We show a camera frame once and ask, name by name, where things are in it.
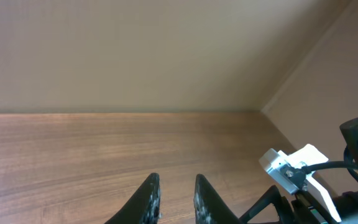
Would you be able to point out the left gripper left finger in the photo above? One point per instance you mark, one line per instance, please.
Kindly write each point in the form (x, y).
(143, 207)

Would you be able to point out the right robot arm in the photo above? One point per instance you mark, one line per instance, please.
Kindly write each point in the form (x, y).
(346, 203)

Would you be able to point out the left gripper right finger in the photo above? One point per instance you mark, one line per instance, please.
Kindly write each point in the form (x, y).
(209, 206)

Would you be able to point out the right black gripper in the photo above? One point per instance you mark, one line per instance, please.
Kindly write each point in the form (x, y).
(302, 210)

